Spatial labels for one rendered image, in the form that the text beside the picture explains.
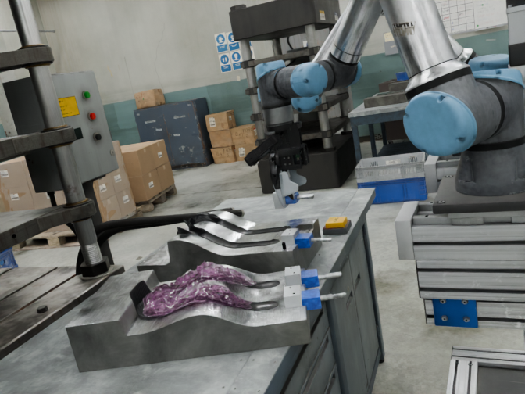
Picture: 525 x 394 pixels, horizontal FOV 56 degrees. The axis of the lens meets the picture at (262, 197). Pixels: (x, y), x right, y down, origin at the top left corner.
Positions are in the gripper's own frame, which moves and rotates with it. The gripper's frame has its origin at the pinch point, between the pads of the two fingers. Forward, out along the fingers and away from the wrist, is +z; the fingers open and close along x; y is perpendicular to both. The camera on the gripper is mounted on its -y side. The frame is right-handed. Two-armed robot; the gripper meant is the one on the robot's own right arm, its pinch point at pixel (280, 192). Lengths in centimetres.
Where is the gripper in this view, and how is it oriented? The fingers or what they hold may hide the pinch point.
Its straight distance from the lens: 162.8
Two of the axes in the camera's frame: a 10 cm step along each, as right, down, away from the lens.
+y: 9.2, -0.8, -3.9
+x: 3.6, -2.9, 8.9
